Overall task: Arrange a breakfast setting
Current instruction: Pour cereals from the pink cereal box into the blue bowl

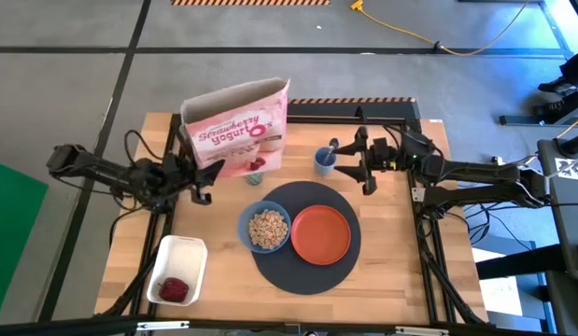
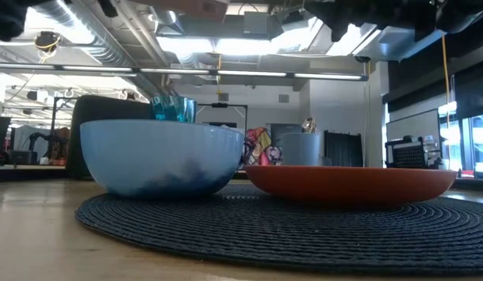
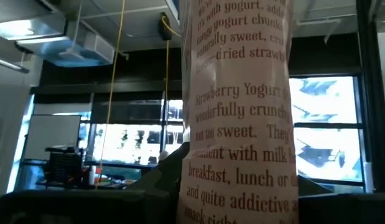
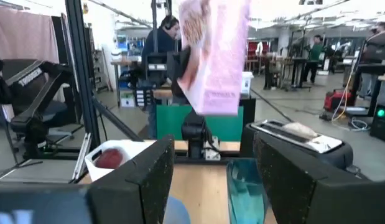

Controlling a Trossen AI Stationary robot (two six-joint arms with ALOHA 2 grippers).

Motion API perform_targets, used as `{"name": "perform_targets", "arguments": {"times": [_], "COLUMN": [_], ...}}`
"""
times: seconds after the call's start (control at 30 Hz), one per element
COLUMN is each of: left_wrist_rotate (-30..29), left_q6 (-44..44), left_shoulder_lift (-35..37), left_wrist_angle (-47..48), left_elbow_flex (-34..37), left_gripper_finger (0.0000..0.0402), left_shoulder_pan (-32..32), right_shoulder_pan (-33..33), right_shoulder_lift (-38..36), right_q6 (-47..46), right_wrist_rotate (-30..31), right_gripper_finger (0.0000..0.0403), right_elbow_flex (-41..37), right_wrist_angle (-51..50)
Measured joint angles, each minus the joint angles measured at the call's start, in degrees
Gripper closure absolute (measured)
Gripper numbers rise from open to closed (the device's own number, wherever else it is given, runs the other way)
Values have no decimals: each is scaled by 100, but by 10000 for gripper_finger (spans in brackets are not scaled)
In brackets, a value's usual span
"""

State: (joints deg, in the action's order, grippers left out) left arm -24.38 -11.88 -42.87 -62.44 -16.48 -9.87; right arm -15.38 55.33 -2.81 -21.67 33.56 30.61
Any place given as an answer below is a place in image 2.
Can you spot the teal drinking glass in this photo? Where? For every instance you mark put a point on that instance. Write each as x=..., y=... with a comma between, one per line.
x=175, y=109

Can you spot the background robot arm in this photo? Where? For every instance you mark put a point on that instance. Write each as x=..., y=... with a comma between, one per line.
x=38, y=138

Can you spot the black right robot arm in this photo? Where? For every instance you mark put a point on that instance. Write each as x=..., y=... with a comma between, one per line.
x=452, y=9

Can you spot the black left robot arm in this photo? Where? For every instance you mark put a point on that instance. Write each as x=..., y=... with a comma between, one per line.
x=7, y=19

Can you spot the black cabinet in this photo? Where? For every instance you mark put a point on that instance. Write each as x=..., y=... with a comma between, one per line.
x=342, y=150

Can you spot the colourful patchwork object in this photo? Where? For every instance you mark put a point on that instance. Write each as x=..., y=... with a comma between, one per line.
x=258, y=144

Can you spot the long ceiling light bar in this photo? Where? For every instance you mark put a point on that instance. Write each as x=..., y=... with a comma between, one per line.
x=186, y=71

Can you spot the orange plate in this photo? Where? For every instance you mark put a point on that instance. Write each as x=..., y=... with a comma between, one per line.
x=350, y=183

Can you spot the blue bowl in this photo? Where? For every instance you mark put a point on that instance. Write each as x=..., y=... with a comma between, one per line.
x=159, y=156

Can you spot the round dark woven placemat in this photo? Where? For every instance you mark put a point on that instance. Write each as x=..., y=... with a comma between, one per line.
x=264, y=234

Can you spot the black two-slot toaster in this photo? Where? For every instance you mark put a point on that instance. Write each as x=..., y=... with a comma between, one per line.
x=108, y=109

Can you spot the dark monitor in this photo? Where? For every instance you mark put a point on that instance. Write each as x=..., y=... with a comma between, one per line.
x=0, y=134

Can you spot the ceiling security camera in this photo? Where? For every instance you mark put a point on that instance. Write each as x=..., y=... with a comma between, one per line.
x=362, y=59

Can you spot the black stand frame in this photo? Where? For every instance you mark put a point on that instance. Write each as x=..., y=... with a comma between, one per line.
x=221, y=105

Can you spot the silver ventilation duct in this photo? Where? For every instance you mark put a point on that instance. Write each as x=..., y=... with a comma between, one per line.
x=104, y=43

